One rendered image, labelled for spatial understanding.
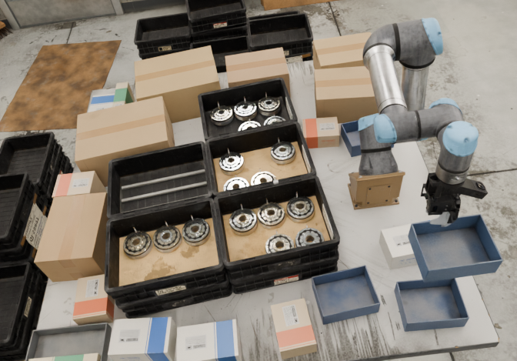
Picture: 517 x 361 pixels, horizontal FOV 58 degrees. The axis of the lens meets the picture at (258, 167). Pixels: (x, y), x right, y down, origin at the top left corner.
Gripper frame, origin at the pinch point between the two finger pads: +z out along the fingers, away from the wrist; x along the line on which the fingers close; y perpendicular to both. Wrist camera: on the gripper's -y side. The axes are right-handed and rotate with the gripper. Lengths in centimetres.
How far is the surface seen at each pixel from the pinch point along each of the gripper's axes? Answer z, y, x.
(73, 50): 93, 212, -293
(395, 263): 37.6, 7.5, -11.1
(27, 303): 80, 172, -37
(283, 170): 26, 43, -53
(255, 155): 25, 54, -63
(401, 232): 32.2, 3.4, -20.3
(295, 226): 28, 42, -25
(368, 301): 42.2, 19.4, 0.0
